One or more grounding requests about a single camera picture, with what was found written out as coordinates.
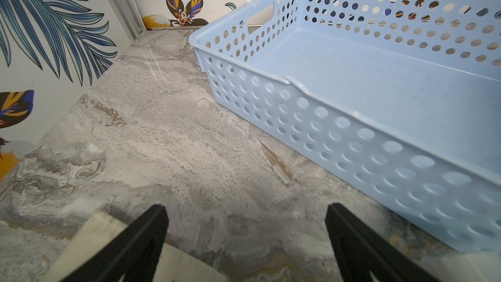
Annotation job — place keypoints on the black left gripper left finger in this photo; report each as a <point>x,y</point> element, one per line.
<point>131,256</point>

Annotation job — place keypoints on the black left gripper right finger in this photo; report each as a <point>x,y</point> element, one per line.
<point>363,255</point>

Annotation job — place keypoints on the light blue perforated plastic basket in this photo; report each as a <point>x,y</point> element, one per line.
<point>398,98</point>

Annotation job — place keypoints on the beige cloth pouch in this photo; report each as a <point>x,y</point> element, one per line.
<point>101,228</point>

